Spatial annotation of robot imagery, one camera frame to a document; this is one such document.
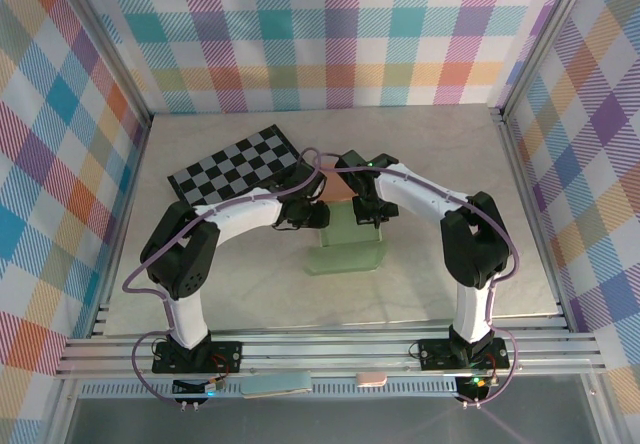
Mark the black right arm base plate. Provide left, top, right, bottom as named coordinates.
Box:
left=418, top=337, right=511, bottom=371

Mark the small circuit board green light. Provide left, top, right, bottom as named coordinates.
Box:
left=457, top=374, right=495, bottom=409
left=172, top=376, right=225, bottom=411

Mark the black folding chessboard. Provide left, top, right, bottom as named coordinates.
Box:
left=166, top=124, right=306, bottom=208

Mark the aluminium frame post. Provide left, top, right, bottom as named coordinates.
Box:
left=497, top=0, right=601, bottom=123
left=57, top=0, right=154, bottom=126

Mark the blue-grey flat pad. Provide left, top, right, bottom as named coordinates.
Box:
left=240, top=371, right=312, bottom=399

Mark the aluminium mounting rail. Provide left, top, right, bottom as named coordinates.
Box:
left=53, top=331, right=607, bottom=379

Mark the orange paper box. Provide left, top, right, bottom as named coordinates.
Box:
left=319, top=161, right=359, bottom=203

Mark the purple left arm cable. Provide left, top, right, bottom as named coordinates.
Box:
left=122, top=147, right=327, bottom=408

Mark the perforated metal cable tray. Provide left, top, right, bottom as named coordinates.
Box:
left=78, top=376, right=460, bottom=400

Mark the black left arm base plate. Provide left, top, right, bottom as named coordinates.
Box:
left=151, top=341, right=244, bottom=376

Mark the green paper box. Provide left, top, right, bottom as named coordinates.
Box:
left=305, top=199, right=387, bottom=276

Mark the aluminium table edge rail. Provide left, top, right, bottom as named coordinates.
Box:
left=491, top=106, right=572, bottom=334
left=88, top=113, right=154, bottom=338

